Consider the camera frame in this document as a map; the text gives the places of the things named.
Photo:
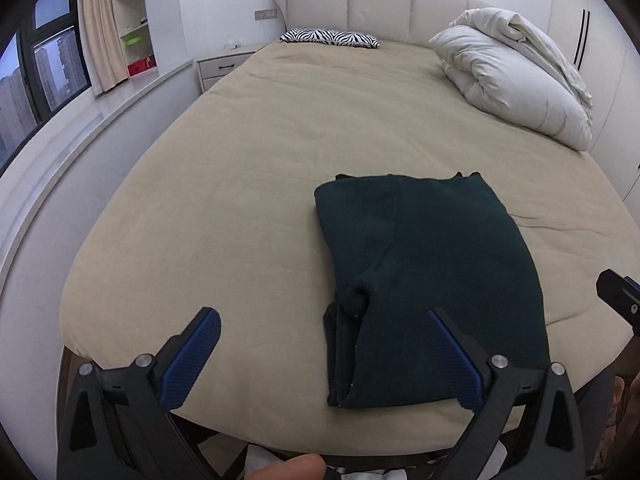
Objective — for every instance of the left hand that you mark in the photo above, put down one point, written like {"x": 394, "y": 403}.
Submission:
{"x": 302, "y": 467}

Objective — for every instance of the wall switch panel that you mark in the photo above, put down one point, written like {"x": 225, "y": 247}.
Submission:
{"x": 267, "y": 14}

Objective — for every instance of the dark green knit sweater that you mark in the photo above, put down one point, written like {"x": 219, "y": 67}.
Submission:
{"x": 401, "y": 246}

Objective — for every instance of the black framed window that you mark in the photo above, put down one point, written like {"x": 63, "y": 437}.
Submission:
{"x": 43, "y": 69}

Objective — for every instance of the red box on shelf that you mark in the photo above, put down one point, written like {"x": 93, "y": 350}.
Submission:
{"x": 141, "y": 65}

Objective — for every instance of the beige bed with sheet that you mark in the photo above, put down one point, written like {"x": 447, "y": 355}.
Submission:
{"x": 219, "y": 212}

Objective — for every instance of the zebra print pillow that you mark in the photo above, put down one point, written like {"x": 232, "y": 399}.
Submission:
{"x": 330, "y": 37}

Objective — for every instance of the white bedside table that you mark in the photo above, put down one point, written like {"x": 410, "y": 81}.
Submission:
{"x": 213, "y": 67}

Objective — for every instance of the white folded duvet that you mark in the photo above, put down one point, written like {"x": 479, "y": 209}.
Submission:
{"x": 506, "y": 66}

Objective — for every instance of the white wardrobe with black handles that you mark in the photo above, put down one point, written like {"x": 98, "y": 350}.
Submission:
{"x": 593, "y": 39}

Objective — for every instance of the cream padded headboard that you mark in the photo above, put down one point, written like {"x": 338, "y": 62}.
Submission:
{"x": 407, "y": 21}

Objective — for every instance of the beige curtain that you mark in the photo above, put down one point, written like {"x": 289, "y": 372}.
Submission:
{"x": 101, "y": 45}

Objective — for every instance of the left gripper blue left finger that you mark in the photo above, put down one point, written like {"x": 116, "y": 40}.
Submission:
{"x": 183, "y": 357}

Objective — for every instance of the white wall shelf unit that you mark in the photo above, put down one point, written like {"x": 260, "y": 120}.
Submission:
{"x": 133, "y": 29}

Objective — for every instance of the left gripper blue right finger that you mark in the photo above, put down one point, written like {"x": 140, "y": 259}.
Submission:
{"x": 458, "y": 357}

